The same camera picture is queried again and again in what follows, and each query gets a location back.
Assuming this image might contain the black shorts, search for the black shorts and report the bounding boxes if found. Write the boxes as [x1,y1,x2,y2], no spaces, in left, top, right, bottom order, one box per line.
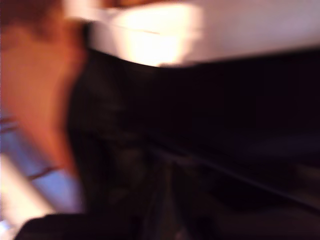
[66,0,320,226]

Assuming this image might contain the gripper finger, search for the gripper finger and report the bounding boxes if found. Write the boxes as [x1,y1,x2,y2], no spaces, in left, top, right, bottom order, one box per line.
[139,161,175,240]
[174,161,216,240]

